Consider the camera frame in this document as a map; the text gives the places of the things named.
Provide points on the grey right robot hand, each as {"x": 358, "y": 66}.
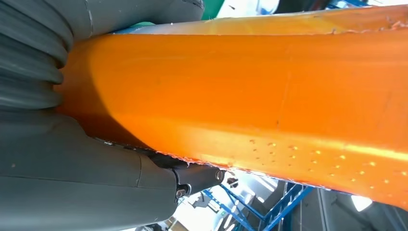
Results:
{"x": 63, "y": 178}

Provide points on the blue metal rack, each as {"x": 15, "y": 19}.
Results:
{"x": 287, "y": 205}

